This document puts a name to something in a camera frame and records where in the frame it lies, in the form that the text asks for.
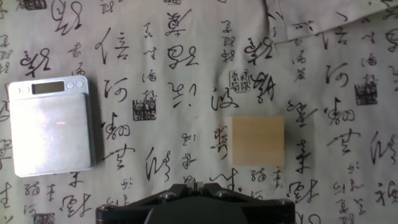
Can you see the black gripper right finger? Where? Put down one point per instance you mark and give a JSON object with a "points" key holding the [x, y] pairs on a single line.
{"points": [[248, 200]]}

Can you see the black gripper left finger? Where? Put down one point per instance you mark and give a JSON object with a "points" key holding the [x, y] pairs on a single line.
{"points": [[149, 199]]}

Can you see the light wooden block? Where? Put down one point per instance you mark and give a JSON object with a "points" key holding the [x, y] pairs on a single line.
{"points": [[256, 141]]}

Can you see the silver digital pocket scale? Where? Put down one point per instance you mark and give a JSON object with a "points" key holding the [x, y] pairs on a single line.
{"points": [[49, 133]]}

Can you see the calligraphy print beige tablecloth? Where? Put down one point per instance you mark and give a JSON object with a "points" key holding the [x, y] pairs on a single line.
{"points": [[186, 62]]}

